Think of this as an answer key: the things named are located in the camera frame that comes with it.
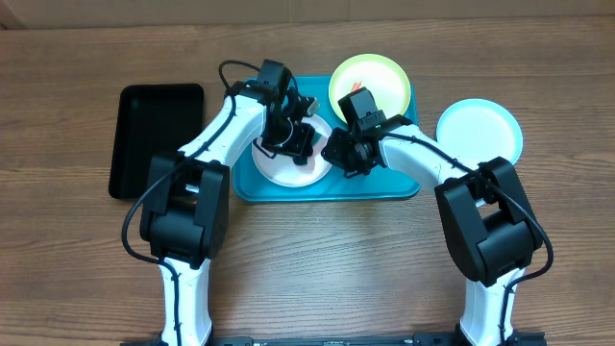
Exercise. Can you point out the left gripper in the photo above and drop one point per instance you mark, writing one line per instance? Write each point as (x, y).
(302, 147)

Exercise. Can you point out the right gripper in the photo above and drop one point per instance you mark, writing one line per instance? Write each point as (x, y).
(336, 156)

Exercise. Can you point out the white plate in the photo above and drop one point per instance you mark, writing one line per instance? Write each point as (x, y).
(283, 171)

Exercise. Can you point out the light blue plate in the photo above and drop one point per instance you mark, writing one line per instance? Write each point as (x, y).
(481, 130)

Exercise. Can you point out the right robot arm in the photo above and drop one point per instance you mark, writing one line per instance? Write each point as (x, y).
(489, 227)

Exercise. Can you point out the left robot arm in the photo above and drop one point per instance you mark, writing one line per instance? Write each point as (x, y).
(185, 208)

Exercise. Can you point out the teal plastic tray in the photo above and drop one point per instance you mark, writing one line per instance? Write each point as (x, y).
(381, 183)

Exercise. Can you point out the black water tray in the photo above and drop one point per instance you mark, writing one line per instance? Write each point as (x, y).
(152, 119)

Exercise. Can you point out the yellow plate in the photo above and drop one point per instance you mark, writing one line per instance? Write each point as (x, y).
(383, 77)

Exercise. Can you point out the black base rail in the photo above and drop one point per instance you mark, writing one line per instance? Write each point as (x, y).
(418, 339)

